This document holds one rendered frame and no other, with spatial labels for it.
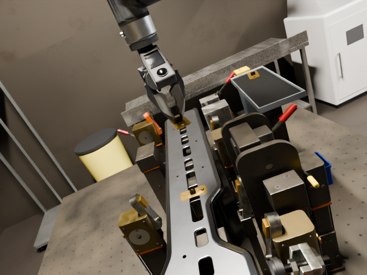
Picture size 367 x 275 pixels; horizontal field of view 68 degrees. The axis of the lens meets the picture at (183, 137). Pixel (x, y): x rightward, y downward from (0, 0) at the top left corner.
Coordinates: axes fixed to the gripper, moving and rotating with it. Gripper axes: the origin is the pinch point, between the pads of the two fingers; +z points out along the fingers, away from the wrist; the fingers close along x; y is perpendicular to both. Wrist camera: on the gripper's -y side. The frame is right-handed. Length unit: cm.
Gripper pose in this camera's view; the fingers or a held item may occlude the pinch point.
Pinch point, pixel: (177, 115)
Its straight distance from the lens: 70.3
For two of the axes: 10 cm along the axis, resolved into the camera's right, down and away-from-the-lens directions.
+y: -3.0, -3.3, 9.0
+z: 3.6, 8.3, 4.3
